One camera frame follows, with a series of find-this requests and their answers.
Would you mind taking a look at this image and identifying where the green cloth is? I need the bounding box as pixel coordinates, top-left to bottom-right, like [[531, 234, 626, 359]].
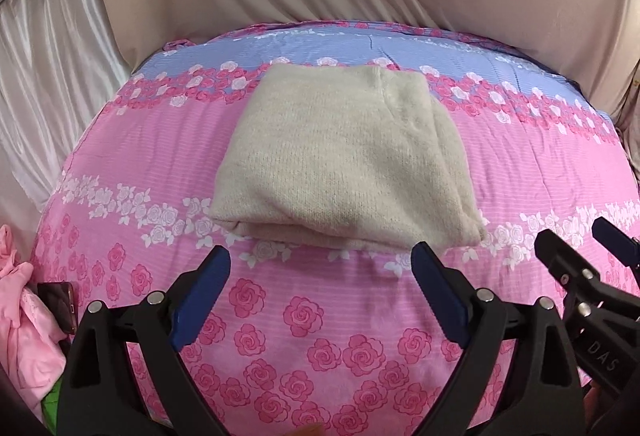
[[42, 386, 65, 423]]

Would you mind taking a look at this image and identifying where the pink garment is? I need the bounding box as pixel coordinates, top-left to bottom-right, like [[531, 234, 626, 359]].
[[0, 223, 70, 414]]

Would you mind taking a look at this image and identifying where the dark phone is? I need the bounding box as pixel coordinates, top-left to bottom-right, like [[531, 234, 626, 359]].
[[37, 282, 79, 335]]

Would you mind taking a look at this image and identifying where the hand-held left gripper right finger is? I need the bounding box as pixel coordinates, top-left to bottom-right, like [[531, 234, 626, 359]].
[[411, 241, 586, 436]]

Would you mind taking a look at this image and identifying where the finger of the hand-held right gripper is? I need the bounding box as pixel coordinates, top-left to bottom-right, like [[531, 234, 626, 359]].
[[534, 230, 617, 313], [591, 217, 640, 289]]

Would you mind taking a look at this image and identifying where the pink floral bed sheet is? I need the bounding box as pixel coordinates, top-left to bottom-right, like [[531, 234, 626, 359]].
[[30, 19, 640, 436]]

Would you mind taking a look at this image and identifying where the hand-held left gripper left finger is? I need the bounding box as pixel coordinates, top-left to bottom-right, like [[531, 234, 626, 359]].
[[57, 245, 232, 436]]

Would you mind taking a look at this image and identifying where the cream knit sweater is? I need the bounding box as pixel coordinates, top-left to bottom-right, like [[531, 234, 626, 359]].
[[209, 63, 488, 251]]

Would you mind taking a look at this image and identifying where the white satin curtain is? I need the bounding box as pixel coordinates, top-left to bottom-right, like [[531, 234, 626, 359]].
[[0, 0, 132, 237]]

